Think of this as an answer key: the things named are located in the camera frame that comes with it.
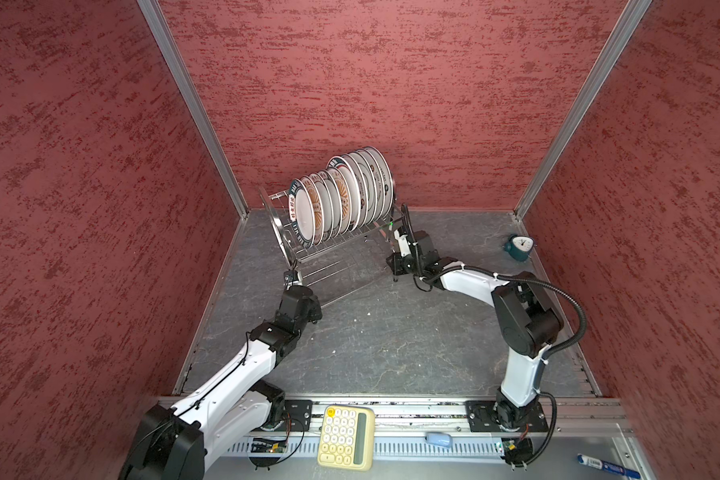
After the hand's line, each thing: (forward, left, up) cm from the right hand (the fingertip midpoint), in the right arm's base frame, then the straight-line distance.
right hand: (389, 264), depth 96 cm
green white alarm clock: (+9, -49, -5) cm, 50 cm away
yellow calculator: (-47, +13, -5) cm, 49 cm away
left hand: (-14, +24, +1) cm, 28 cm away
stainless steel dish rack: (+4, +23, -5) cm, 24 cm away
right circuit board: (-49, -27, -9) cm, 57 cm away
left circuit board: (-48, +33, -9) cm, 59 cm away
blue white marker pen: (-54, -47, -6) cm, 72 cm away
